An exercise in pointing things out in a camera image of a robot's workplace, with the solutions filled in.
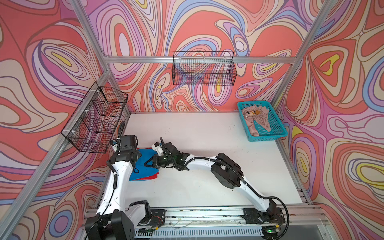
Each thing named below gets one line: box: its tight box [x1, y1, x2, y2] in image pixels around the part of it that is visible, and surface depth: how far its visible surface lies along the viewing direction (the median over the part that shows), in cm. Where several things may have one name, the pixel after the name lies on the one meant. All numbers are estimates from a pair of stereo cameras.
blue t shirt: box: [129, 148, 159, 182], surface depth 83 cm
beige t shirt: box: [242, 104, 271, 137], surface depth 113 cm
